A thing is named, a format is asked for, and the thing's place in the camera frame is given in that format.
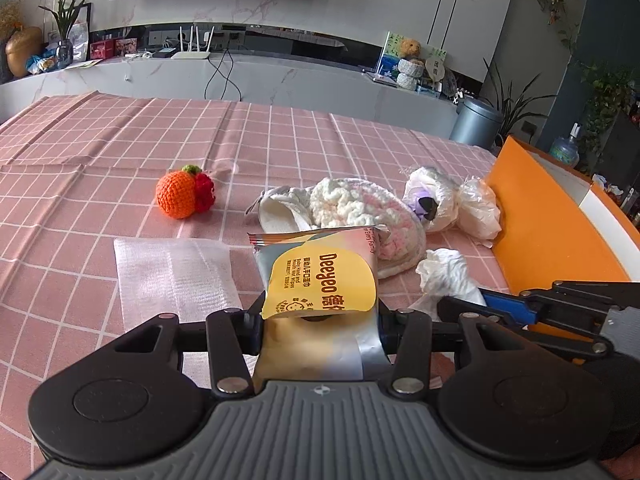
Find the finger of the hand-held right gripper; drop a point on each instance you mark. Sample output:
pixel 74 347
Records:
pixel 575 344
pixel 510 307

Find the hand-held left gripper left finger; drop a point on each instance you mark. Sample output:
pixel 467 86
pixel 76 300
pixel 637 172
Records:
pixel 227 350

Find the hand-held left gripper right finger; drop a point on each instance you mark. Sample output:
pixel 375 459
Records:
pixel 415 345

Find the white tissue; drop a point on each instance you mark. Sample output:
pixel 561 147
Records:
pixel 450 275

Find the orange cardboard box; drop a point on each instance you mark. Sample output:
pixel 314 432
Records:
pixel 540 240

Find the white flower bouquet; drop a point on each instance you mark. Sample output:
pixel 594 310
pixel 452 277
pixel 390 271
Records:
pixel 475 205

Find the yellow wet wipes packet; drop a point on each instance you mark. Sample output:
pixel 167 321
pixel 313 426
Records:
pixel 320 280

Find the orange crochet fruit toy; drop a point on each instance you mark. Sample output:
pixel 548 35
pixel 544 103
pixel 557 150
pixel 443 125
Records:
pixel 177 195

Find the grey white soft slipper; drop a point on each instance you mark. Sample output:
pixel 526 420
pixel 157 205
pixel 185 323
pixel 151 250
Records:
pixel 280 207

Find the clear bubble wrap sheet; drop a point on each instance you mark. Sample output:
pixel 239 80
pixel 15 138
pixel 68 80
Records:
pixel 170 275

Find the fluffy white pink slipper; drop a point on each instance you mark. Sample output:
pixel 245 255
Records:
pixel 350 205

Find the water bottle with pump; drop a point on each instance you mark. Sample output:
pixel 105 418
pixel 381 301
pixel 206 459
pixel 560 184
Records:
pixel 566 150

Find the grey trash can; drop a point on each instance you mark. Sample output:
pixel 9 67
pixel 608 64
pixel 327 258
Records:
pixel 475 122

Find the long-leaf potted plant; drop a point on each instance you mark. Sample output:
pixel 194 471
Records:
pixel 517 110

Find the pink checked tablecloth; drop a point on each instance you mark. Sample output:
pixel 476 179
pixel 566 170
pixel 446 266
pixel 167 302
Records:
pixel 100 160

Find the leafy green houseplant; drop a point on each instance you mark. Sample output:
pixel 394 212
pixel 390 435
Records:
pixel 607 100

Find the white knitted basket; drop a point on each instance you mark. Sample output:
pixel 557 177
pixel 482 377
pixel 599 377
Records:
pixel 411 66
pixel 407 82

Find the round white sign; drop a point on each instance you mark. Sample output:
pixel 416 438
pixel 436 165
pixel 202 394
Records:
pixel 435 69

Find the white marble media console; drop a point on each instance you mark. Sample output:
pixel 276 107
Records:
pixel 300 85

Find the brown plush bear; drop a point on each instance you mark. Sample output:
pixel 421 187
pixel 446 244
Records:
pixel 411 47

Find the white router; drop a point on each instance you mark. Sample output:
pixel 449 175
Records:
pixel 192 54

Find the hanging vine plant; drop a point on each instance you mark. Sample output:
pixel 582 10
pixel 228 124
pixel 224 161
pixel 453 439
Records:
pixel 552 2

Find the red box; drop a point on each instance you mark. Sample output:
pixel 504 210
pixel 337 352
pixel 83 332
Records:
pixel 102 50

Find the green plant in glass vase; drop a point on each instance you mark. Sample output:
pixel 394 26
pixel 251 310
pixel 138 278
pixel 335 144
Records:
pixel 65 52

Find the blue snack packet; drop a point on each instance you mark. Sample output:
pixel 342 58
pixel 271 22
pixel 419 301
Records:
pixel 42 64

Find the brown round vase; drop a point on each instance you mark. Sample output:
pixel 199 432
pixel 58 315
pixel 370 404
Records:
pixel 24 52

